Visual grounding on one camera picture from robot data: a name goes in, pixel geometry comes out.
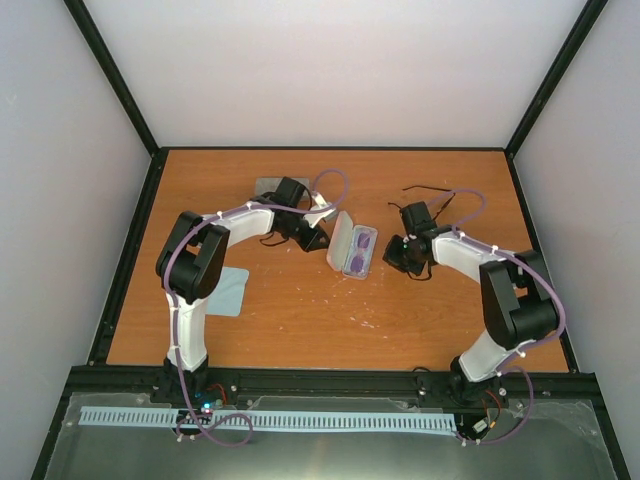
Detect black cage frame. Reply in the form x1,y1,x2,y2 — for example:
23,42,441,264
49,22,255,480
32,0,606,479

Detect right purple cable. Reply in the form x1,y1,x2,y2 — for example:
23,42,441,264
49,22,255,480
424,188,569,447

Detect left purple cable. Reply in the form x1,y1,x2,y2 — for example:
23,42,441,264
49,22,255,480
164,168,350,446

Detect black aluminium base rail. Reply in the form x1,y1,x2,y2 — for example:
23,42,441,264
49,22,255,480
64,365,599,407

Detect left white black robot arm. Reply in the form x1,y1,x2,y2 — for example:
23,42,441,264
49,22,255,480
155,177,337,403

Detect pink glasses case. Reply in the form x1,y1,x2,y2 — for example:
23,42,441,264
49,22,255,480
326,211,378,280

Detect grey glasses case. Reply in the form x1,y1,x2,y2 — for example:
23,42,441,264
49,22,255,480
254,177,310,200

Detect blue slotted cable duct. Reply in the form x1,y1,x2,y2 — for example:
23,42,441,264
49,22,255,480
78,406,457,435

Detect black frame glasses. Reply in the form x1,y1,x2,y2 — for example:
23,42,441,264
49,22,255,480
386,184,456,226

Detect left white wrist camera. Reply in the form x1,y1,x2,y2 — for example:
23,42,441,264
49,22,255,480
309,192,338,226

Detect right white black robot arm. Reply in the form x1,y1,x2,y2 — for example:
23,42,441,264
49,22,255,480
383,202,566,405

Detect purple cable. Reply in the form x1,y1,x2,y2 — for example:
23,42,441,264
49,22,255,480
164,168,350,446
424,188,569,447

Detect blue cleaning cloth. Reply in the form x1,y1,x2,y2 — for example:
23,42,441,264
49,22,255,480
206,267,249,317

